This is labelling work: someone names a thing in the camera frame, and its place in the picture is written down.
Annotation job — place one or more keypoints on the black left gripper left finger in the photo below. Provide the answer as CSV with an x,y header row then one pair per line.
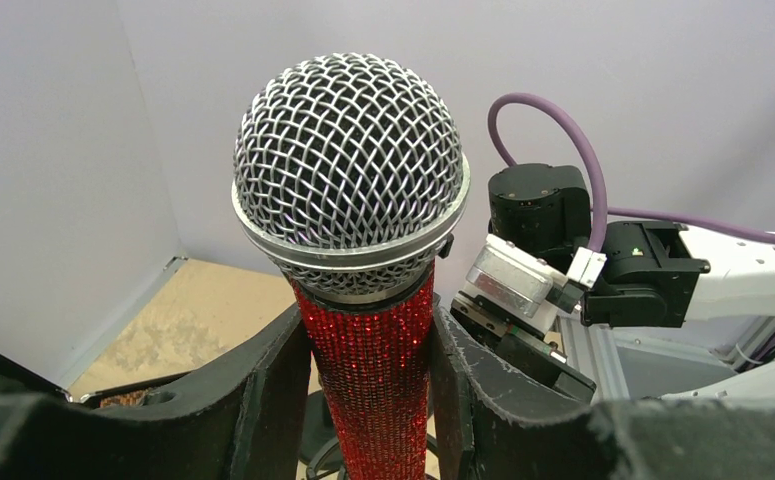
x,y
238,417

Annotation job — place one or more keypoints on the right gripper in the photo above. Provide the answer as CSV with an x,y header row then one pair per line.
x,y
519,344

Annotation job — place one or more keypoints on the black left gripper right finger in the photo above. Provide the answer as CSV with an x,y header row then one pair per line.
x,y
494,422

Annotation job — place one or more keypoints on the black tripod shock-mount stand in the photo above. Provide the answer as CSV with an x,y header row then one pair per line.
x,y
319,449

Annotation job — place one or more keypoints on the red glitter microphone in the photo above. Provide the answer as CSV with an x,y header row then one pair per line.
x,y
349,175

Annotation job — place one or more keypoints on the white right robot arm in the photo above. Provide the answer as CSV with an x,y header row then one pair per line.
x,y
673,309

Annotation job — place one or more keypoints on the black poker chip case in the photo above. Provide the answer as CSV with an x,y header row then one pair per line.
x,y
17,379

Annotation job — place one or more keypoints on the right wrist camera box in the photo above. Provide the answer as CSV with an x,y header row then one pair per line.
x,y
526,291

